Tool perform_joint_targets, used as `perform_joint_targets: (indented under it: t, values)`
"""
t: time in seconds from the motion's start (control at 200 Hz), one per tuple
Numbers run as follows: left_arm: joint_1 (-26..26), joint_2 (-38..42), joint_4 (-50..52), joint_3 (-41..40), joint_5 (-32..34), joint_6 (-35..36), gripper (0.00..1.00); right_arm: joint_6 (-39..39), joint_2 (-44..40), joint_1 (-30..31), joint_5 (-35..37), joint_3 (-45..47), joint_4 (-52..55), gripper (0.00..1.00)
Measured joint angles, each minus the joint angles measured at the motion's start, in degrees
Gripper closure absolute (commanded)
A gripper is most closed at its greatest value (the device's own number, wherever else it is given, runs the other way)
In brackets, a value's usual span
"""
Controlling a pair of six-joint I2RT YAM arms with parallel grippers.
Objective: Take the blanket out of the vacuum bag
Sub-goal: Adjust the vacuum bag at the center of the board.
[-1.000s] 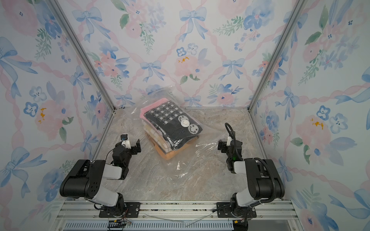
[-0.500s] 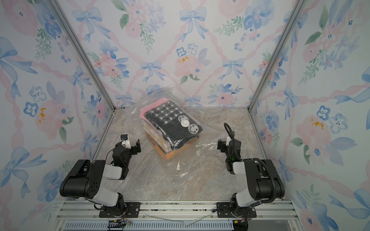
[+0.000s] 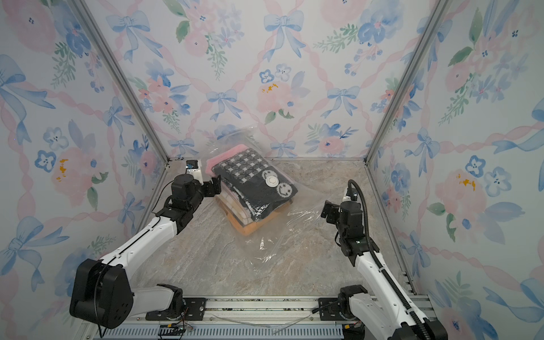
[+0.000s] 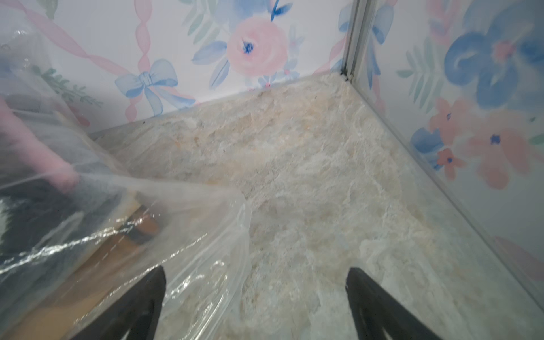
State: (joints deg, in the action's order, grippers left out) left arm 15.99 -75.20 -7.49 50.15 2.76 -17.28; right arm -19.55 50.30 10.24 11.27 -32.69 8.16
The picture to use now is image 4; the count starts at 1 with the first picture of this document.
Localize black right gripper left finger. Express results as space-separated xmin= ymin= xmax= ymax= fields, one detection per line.
xmin=72 ymin=266 xmax=167 ymax=340

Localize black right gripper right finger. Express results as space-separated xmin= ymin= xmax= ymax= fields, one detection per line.
xmin=345 ymin=267 xmax=439 ymax=339

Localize clear plastic vacuum bag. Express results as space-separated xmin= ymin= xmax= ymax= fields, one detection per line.
xmin=1 ymin=31 xmax=251 ymax=339

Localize black white patterned blanket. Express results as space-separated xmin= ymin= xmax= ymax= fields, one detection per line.
xmin=0 ymin=93 xmax=141 ymax=315

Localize pink fluffy blanket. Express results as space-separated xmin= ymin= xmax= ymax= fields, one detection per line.
xmin=1 ymin=98 xmax=79 ymax=193

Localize orange cream striped blanket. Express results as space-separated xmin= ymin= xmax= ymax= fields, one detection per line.
xmin=1 ymin=205 xmax=162 ymax=339

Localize right aluminium corner post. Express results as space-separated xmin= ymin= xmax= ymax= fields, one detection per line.
xmin=340 ymin=0 xmax=373 ymax=81

